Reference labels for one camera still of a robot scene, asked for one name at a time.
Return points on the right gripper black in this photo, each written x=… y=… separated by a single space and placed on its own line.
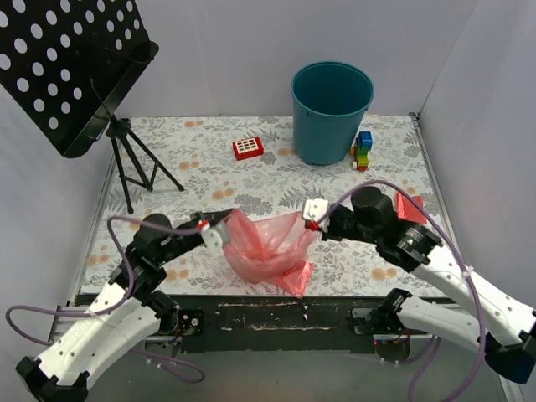
x=328 y=224

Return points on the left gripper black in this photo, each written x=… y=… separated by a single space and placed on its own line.
x=210 y=219

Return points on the red plastic trash bag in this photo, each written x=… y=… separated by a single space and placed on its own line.
x=273 y=249

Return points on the teal plastic trash bin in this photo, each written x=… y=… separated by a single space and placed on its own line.
x=330 y=99

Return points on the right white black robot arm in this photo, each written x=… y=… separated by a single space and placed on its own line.
x=487 y=318

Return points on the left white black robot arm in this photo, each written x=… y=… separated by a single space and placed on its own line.
x=129 y=308

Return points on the small rolled red bag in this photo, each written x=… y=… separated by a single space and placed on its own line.
x=406 y=210

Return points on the floral patterned table mat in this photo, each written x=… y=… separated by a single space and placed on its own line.
x=198 y=152

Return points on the colourful toy block car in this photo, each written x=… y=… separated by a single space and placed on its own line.
x=359 y=151

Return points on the red white window toy block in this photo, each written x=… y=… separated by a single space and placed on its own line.
x=248 y=148

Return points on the black perforated music stand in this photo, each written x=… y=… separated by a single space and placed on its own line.
x=70 y=64

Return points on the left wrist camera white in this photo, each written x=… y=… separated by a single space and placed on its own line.
x=215 y=237

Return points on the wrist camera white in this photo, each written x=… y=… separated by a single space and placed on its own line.
x=313 y=212
x=215 y=237

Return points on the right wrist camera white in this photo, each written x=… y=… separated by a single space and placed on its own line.
x=313 y=212

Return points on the aluminium frame rail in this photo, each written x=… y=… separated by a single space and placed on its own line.
x=292 y=316

